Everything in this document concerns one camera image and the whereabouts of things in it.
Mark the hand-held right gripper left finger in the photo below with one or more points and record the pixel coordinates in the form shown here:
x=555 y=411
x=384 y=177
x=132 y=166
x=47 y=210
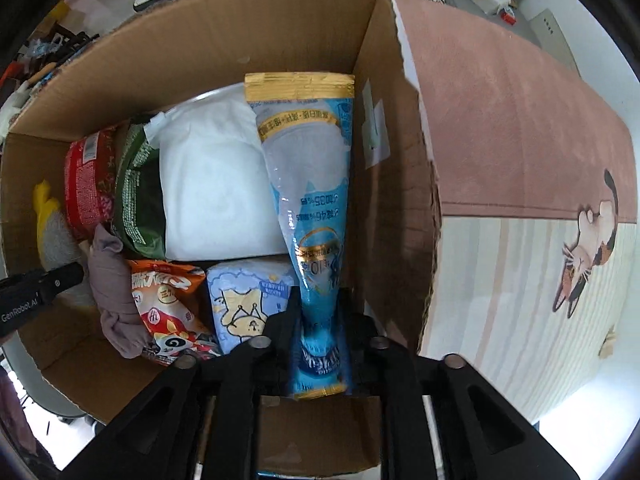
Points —
x=280 y=325

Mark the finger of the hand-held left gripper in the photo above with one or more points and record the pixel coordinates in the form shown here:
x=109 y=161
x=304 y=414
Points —
x=62 y=280

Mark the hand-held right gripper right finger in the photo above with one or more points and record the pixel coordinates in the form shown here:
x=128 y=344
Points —
x=356 y=332

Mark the silver and yellow packet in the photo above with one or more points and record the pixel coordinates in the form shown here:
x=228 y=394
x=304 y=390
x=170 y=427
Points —
x=55 y=240

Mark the blue tissue pack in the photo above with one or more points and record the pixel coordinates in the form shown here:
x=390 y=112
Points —
x=240 y=300

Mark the purple sock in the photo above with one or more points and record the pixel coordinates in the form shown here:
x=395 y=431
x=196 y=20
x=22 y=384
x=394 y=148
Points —
x=112 y=300

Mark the red snack packet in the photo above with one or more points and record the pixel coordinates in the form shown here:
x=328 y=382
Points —
x=87 y=185

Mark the orange snack packet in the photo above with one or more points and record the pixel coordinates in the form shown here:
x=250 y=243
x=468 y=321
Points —
x=165 y=310

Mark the green snack packet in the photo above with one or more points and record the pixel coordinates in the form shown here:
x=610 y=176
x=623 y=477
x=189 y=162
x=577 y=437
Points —
x=137 y=200

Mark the blue refill pouch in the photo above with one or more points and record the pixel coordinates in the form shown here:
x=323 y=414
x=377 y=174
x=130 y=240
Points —
x=305 y=185

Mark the white powder pouch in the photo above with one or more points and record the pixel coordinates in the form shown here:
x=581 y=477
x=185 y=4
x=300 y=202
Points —
x=210 y=185

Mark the cardboard box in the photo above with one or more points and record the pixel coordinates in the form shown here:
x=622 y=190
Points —
x=200 y=45

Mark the grey shell chair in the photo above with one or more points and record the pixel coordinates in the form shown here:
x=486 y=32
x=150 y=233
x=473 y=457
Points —
x=35 y=385

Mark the striped cat print table mat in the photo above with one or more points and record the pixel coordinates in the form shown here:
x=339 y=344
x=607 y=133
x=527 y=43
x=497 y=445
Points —
x=500 y=160

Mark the small red and white box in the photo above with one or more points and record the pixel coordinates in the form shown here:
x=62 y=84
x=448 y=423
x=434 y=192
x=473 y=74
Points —
x=508 y=16

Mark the white slotted panel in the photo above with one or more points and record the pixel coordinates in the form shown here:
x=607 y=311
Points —
x=555 y=37

